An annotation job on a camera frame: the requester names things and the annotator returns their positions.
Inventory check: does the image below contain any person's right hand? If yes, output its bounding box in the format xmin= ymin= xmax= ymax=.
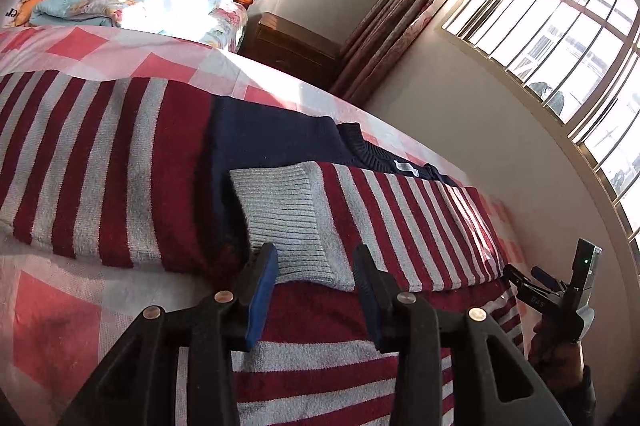
xmin=529 ymin=320 xmax=586 ymax=384

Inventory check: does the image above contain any pink white checkered bed sheet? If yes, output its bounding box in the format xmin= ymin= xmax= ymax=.
xmin=0 ymin=24 xmax=532 ymax=426

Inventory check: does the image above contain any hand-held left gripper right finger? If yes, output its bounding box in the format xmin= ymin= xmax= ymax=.
xmin=353 ymin=244 xmax=574 ymax=426

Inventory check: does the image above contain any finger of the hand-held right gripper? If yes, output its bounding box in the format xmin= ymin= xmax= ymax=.
xmin=502 ymin=264 xmax=567 ymax=308
xmin=531 ymin=267 xmax=565 ymax=293

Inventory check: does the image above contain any window with metal grille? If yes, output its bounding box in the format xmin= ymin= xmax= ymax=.
xmin=439 ymin=0 xmax=640 ymax=259

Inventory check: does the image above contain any dark wooden nightstand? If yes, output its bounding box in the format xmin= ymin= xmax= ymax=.
xmin=240 ymin=12 xmax=342 ymax=92

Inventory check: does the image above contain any person's right forearm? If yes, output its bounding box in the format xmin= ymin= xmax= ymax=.
xmin=564 ymin=363 xmax=599 ymax=426

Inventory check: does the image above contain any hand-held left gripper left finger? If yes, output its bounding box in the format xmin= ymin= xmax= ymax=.
xmin=57 ymin=242 xmax=279 ymax=426

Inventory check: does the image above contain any light blue floral folded quilt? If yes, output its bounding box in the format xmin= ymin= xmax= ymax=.
xmin=29 ymin=0 xmax=249 ymax=54

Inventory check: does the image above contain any white printed pillow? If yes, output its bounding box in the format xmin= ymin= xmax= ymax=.
xmin=0 ymin=0 xmax=32 ymax=29

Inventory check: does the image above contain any red grey striped navy sweater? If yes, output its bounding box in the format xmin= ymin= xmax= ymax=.
xmin=0 ymin=70 xmax=526 ymax=426

